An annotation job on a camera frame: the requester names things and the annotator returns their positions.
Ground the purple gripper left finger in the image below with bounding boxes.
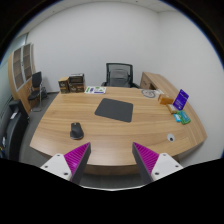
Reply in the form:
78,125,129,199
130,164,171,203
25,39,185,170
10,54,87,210
40,142,92,185

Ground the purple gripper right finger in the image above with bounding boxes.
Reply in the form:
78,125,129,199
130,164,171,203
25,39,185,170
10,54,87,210
131,142,184,185

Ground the black computer mouse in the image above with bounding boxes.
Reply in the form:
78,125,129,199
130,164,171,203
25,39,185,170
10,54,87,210
70,122,84,140

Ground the dark grey mouse pad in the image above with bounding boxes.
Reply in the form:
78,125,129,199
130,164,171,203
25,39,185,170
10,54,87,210
95,98,133,122

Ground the blue small packet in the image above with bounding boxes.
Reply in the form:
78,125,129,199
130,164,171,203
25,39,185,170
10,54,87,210
174,114,181,122

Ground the green packet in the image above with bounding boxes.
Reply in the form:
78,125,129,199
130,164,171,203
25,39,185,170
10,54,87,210
177,110,191,124

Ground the small tan box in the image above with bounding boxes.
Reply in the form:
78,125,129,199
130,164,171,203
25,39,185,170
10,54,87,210
167,104,178,114

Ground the orange cardboard box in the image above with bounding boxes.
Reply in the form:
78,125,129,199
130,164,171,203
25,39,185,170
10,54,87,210
158,94,174,105

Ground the purple standing card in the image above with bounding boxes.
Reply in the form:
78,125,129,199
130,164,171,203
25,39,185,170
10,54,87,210
173,90,189,110

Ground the white green leaflet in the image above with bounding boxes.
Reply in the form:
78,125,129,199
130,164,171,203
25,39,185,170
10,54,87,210
84,86,106,94

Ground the large dark brown box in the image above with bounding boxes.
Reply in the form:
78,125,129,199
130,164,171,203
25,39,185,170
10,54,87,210
69,73,85,93

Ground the black chair at left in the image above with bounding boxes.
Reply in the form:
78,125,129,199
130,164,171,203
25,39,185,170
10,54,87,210
0,100,29,161

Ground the wooden side cabinet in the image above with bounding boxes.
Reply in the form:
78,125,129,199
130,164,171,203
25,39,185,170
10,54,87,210
140,72,179,97

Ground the small brown box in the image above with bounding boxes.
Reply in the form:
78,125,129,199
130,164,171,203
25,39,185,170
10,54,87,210
58,77,70,93

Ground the black visitor chair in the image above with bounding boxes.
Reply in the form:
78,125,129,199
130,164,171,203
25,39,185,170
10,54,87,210
28,72,47,105

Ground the black mesh office chair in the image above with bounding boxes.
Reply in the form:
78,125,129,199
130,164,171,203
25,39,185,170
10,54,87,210
102,63,139,88

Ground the wooden bookcase with doors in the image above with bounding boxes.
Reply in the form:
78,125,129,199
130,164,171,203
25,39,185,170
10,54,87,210
8,43,35,113

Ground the white cable grommet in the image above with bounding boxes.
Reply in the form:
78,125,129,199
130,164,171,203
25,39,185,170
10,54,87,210
167,133,175,142

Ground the round coiled cable coaster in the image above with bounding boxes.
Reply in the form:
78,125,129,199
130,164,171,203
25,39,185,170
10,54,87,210
141,89,156,98

